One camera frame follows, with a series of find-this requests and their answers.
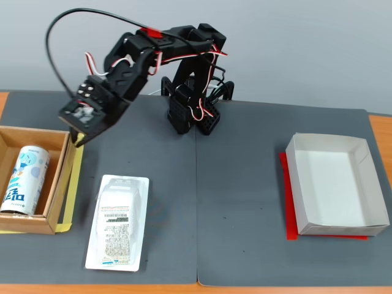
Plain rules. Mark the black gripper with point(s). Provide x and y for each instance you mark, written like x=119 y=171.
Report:
x=108 y=114

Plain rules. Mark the white blue drink can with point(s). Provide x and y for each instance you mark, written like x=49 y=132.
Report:
x=26 y=180

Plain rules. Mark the brown cardboard box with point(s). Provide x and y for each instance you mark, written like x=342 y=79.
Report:
x=58 y=171

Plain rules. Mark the white paper box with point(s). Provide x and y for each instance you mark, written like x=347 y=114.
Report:
x=330 y=190

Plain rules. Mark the yellow paper sheet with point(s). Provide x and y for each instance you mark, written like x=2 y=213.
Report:
x=73 y=183

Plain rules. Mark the grey table mat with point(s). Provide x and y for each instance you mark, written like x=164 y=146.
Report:
x=137 y=171
x=254 y=171

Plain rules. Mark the white blister pack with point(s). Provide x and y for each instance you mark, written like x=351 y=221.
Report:
x=118 y=223

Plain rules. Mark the red tape piece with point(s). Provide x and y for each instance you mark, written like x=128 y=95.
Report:
x=150 y=32

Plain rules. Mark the red paper sheet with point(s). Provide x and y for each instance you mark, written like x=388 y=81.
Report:
x=289 y=199

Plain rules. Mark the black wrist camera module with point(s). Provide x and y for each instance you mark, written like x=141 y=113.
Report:
x=81 y=113

